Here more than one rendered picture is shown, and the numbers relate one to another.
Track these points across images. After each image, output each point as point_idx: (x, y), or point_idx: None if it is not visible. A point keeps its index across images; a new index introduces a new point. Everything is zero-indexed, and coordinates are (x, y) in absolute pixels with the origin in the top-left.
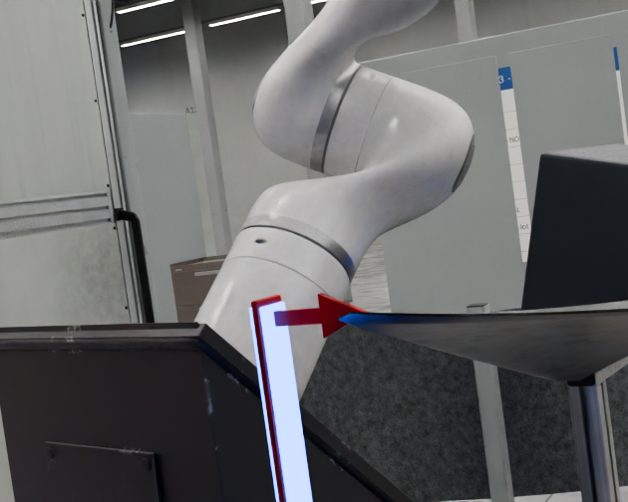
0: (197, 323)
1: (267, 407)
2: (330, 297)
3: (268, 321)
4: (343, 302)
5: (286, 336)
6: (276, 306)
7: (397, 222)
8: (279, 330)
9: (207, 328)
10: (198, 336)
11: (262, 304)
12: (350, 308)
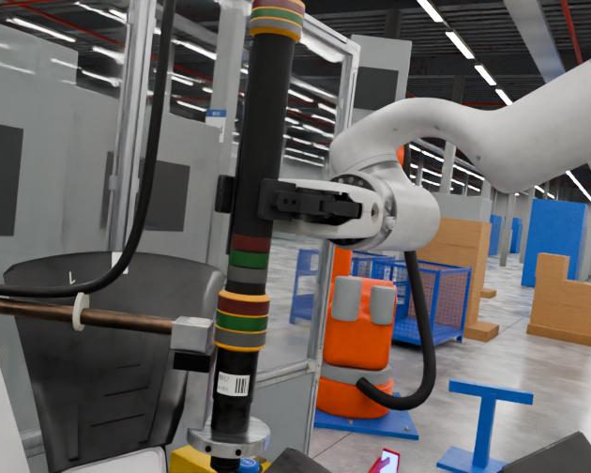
0: (502, 467)
1: None
2: (378, 461)
3: (384, 458)
4: (374, 465)
5: (393, 469)
6: (391, 455)
7: None
8: (389, 465)
9: (502, 472)
10: (496, 472)
11: (386, 450)
12: (371, 467)
